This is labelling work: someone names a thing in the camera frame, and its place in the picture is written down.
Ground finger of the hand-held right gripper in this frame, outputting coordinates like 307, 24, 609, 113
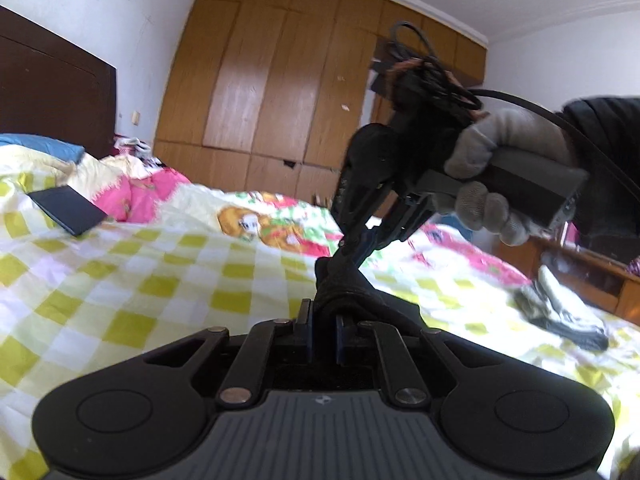
331, 174, 382, 262
349, 194, 437, 267

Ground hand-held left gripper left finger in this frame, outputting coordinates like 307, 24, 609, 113
142, 299, 315, 408

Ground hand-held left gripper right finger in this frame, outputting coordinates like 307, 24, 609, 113
335, 314, 493, 408

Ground black pants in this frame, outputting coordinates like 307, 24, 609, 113
314, 252, 426, 391

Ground person's right forearm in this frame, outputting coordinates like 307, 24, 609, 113
559, 94, 640, 267

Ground person's right hand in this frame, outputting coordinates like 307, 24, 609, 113
444, 107, 582, 248

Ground checkered cartoon printed blanket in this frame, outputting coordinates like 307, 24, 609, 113
0, 142, 640, 480

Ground wooden wardrobe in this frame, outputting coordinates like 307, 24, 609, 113
154, 0, 488, 207

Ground white folded cloth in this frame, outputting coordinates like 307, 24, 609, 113
536, 265, 608, 341

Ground wooden cabinet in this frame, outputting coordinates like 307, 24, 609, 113
492, 232, 640, 327

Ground grey folded cloth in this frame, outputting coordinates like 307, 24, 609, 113
510, 284, 610, 354

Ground dark folded garment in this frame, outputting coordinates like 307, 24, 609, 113
26, 185, 109, 238

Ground blue pillow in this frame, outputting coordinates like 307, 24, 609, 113
0, 132, 87, 165

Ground dark brown headboard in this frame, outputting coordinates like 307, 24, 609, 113
0, 5, 119, 162

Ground black cable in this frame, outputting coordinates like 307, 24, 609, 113
389, 21, 640, 198

